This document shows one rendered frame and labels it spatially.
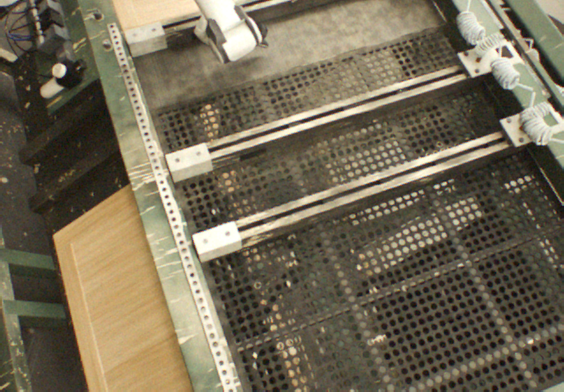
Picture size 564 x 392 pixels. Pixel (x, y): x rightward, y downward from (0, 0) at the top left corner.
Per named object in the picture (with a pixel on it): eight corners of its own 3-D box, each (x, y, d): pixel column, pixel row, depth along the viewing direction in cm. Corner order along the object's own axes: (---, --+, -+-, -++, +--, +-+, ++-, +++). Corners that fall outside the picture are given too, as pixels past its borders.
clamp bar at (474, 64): (166, 160, 190) (153, 119, 168) (496, 58, 212) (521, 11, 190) (175, 188, 185) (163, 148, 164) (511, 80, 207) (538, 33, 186)
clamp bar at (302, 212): (192, 238, 178) (181, 203, 157) (538, 121, 200) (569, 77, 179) (203, 269, 174) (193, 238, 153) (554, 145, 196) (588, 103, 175)
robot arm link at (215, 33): (263, 31, 159) (219, -40, 160) (220, 55, 158) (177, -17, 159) (262, 45, 171) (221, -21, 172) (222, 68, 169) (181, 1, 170)
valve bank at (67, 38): (-9, -10, 213) (38, -51, 206) (24, 9, 225) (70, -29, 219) (14, 99, 192) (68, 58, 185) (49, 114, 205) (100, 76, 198)
